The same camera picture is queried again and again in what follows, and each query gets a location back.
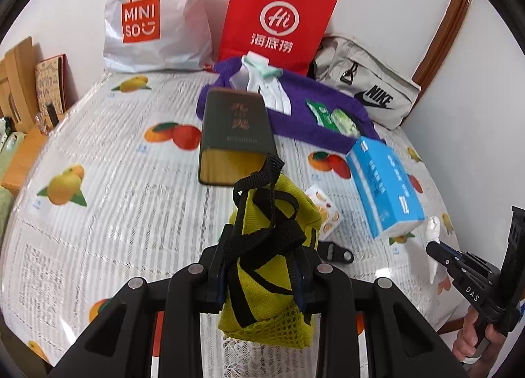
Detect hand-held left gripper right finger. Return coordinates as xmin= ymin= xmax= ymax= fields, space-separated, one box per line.
xmin=289 ymin=249 xmax=468 ymax=378

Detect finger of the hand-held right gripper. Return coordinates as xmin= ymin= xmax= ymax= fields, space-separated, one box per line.
xmin=440 ymin=243 xmax=489 ymax=266
xmin=426 ymin=241 xmax=459 ymax=271

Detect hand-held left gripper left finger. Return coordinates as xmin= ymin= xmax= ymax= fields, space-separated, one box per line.
xmin=48 ymin=224 xmax=247 ymax=378

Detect white tissue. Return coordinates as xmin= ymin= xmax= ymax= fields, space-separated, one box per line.
xmin=424 ymin=216 xmax=452 ymax=284

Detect yellow mesh bag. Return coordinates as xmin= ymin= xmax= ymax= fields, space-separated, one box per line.
xmin=217 ymin=154 xmax=354 ymax=350

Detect person's right hand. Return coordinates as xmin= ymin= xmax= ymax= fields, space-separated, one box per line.
xmin=453 ymin=304 xmax=509 ymax=364

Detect orange dotted tissue packet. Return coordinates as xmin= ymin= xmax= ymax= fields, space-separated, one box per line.
xmin=305 ymin=184 xmax=342 ymax=239

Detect blue tissue box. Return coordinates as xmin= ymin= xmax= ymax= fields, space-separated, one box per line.
xmin=345 ymin=136 xmax=426 ymax=239

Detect dark green tin box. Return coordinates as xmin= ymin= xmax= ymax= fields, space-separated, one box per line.
xmin=198 ymin=88 xmax=279 ymax=188

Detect green tissue packet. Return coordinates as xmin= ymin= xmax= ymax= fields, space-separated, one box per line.
xmin=330 ymin=109 xmax=362 ymax=137

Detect green white wipes packet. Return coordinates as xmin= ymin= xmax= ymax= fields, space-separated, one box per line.
xmin=305 ymin=100 xmax=335 ymax=126

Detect purple cloth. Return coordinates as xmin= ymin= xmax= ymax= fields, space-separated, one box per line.
xmin=196 ymin=56 xmax=386 ymax=155

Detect beige sling bag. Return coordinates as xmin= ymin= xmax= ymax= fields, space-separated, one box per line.
xmin=314 ymin=35 xmax=422 ymax=131

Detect green dotted cloth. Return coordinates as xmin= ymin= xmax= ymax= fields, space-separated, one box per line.
xmin=0 ymin=117 xmax=25 ymax=239

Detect patterned brown book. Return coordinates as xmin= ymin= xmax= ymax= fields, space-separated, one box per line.
xmin=35 ymin=54 xmax=68 ymax=116

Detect white plastic shopping bag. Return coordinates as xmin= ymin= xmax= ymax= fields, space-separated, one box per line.
xmin=102 ymin=0 xmax=215 ymax=74

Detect wooden furniture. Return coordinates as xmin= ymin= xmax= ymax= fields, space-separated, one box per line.
xmin=0 ymin=36 xmax=50 ymax=192

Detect wooden door frame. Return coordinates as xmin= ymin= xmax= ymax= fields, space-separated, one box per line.
xmin=412 ymin=0 xmax=474 ymax=94

